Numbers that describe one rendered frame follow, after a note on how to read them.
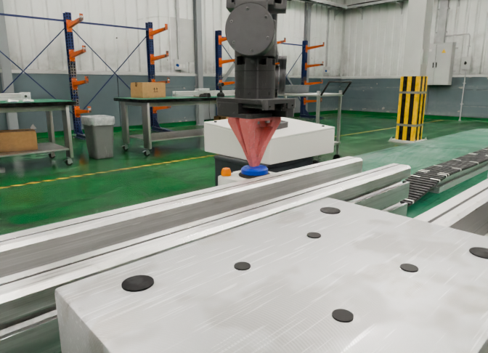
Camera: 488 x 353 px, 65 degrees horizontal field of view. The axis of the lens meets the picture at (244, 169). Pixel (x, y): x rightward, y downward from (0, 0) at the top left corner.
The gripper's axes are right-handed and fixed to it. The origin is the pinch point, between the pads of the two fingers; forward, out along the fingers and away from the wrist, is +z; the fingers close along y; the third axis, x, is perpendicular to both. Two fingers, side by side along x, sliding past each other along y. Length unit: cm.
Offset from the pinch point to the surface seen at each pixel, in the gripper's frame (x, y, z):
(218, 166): 27, -42, 12
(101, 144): 166, -457, 69
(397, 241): -23.5, 32.9, -4.6
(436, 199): 28.0, 16.1, 8.3
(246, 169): -1.9, 0.3, 1.0
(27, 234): -32.9, 9.6, -0.5
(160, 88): 267, -468, -2
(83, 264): -31.7, 17.3, -0.6
